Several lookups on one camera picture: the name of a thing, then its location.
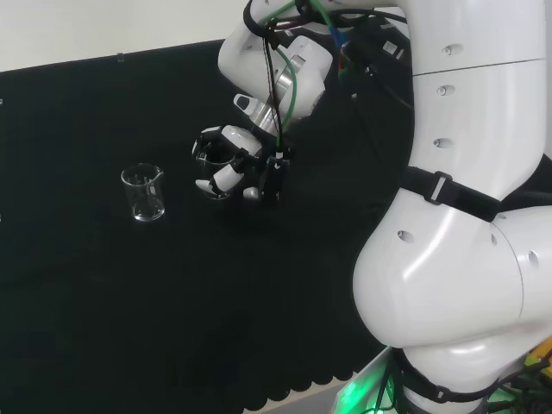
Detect pale board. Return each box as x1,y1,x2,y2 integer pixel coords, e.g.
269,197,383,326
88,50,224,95
332,346,415,414

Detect yellow stop button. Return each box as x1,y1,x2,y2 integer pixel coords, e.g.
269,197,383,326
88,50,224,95
523,330,552,373

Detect black bench cloth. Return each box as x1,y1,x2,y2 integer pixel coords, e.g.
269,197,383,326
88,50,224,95
0,25,552,414

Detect black cable bundle with connectors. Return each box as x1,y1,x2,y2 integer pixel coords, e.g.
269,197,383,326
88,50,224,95
326,8,416,110

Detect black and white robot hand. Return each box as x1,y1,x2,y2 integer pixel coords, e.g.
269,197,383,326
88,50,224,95
191,123,265,201

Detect small clear glass beaker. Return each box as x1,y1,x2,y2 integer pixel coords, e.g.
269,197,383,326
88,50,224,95
194,146,235,201

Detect tangled black cables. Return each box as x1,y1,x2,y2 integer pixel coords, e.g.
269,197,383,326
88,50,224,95
485,361,552,414

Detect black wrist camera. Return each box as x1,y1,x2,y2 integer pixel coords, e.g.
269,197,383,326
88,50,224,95
242,148,295,204

